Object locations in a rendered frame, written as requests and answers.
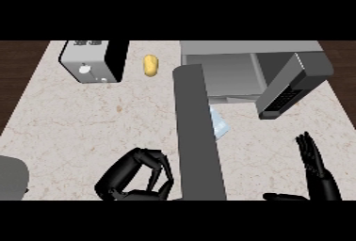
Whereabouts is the grey microwave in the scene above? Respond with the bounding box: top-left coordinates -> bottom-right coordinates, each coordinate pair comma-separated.
179,40 -> 336,121

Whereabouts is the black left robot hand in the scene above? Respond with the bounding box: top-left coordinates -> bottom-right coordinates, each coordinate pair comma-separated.
93,147 -> 176,201

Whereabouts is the silver and black toaster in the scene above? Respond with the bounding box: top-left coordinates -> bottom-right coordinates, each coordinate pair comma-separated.
58,40 -> 130,84

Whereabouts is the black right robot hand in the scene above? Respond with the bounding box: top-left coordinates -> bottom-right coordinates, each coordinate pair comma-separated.
262,131 -> 344,201

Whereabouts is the dark grey microwave door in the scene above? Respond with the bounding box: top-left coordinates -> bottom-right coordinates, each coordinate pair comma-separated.
172,64 -> 228,201

